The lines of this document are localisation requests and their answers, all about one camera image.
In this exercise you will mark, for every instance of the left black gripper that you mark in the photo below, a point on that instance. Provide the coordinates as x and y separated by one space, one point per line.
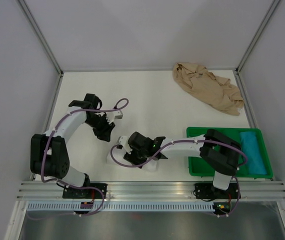
104 133

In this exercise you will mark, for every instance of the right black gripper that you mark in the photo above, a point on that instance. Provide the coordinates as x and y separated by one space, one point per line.
132 158

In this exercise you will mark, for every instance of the white t shirt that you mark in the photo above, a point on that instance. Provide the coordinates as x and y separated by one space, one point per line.
116 157

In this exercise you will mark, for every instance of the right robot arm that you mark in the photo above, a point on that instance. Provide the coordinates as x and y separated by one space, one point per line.
219 151

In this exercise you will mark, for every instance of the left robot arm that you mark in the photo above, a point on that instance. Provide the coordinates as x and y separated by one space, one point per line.
49 156

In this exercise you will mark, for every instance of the green plastic tray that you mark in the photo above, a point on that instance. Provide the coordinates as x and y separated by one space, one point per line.
199 168

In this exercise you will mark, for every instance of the beige t shirt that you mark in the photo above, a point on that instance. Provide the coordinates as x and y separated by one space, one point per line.
216 91

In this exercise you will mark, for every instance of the teal rolled t shirt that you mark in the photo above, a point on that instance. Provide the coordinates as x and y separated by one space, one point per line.
250 147

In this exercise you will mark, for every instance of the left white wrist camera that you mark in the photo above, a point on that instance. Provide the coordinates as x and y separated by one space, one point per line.
114 115

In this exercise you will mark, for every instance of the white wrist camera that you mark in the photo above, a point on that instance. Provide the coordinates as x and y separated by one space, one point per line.
123 141
114 115

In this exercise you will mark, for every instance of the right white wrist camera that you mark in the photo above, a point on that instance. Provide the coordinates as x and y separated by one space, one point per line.
123 141

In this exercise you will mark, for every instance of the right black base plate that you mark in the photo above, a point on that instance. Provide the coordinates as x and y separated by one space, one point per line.
207 192

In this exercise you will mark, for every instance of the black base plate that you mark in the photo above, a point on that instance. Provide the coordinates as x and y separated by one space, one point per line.
72 193
207 192

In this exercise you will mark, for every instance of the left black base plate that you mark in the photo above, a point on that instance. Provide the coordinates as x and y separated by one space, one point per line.
72 193

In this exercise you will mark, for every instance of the aluminium front rail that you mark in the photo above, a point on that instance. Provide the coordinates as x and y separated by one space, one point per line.
157 191

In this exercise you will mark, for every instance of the white slotted cable duct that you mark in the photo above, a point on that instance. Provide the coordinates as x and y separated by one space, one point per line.
116 206

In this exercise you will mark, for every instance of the left aluminium frame post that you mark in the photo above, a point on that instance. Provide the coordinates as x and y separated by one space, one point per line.
39 34

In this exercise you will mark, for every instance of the aluminium frame post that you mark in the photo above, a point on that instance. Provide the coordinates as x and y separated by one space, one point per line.
259 32
39 34

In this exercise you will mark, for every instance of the right aluminium frame post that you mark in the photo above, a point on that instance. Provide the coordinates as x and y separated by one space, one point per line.
259 32

